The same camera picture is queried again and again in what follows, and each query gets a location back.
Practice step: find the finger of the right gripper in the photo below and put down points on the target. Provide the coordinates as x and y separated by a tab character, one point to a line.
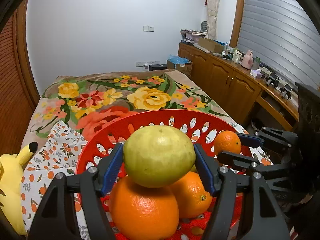
269	138
245	164

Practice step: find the orange-print white tablecloth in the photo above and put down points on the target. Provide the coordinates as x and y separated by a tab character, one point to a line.
61	153

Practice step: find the pink kettle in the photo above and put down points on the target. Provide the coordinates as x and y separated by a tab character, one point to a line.
247	60

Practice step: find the large orange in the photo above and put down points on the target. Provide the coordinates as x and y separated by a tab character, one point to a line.
143	213
191	196

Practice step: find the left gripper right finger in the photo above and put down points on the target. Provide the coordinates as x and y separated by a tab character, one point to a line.
261	216

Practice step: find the cardboard box with blue bags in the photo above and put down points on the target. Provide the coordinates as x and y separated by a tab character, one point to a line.
183	65

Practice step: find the grey window blind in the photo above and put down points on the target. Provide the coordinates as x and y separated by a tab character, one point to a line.
282	36

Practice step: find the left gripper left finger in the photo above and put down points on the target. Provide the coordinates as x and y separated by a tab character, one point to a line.
55	217

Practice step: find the cardboard box on cabinet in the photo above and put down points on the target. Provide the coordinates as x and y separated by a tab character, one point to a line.
210	45

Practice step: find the white wall socket strip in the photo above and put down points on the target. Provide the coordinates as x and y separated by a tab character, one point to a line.
146	63

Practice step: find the yellow Pikachu plush toy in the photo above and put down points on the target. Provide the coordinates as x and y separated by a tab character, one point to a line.
11	177

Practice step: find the wooden sideboard cabinet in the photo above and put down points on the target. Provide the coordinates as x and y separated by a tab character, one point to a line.
240	95

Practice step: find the red perforated plastic basket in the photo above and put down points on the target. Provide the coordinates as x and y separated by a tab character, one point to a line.
200	127

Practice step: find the brown louvered wardrobe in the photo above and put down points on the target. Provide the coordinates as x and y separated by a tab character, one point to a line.
19	95

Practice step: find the white wall switch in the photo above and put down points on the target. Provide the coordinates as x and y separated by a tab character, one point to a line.
148	28

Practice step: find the floral bed blanket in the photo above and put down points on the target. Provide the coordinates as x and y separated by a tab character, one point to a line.
88	103

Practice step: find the beige curtain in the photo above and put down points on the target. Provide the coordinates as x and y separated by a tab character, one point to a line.
212	10

